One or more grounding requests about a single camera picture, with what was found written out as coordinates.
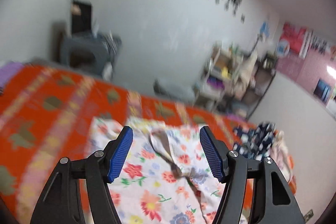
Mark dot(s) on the dark metal shelf rack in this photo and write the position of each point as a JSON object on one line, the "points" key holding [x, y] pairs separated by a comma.
{"points": [[246, 101]]}

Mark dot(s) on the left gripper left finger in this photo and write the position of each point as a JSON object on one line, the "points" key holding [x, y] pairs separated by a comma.
{"points": [[60, 199]]}

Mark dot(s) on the navy polka dot garment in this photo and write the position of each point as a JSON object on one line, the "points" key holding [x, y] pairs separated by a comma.
{"points": [[255, 143]]}

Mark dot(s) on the grey round floor cushion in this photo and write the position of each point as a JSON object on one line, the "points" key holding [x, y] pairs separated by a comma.
{"points": [[173, 91]]}

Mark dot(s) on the orange patterned bed blanket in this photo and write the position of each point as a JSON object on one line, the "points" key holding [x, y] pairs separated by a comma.
{"points": [[48, 113]]}

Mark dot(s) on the white storage shelf unit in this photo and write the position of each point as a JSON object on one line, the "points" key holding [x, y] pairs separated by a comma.
{"points": [[218, 76]]}

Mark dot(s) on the grey utility cart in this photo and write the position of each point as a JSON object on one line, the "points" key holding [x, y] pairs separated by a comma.
{"points": [[90, 53]]}

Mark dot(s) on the beige hanging towel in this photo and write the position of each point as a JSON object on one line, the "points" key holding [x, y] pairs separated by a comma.
{"points": [[246, 69]]}

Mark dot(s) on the white floral garment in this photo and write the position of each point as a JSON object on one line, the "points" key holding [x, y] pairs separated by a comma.
{"points": [[166, 177]]}

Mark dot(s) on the black open case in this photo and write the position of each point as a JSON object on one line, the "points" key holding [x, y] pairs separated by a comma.
{"points": [[81, 16]]}

